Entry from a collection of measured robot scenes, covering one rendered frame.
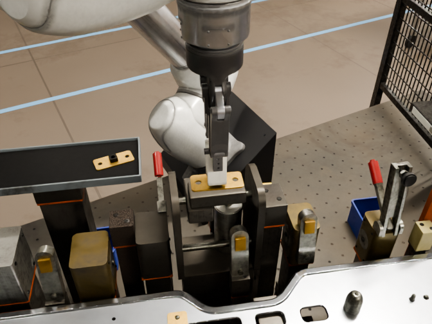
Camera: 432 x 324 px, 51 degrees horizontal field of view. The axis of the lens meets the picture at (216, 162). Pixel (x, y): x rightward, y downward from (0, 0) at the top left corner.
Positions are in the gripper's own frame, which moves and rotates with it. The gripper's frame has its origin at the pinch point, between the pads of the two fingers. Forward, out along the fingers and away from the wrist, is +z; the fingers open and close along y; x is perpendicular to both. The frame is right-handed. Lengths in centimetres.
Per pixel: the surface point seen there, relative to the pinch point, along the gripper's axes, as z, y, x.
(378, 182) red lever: 21.4, -14.8, 37.3
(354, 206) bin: 55, -40, 48
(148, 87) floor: 130, -259, -22
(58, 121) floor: 130, -221, -85
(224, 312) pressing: 33.5, 4.9, 0.8
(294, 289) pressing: 33.8, 1.4, 15.5
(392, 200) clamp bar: 19.8, -7.4, 36.9
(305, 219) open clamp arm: 23.9, -8.2, 19.5
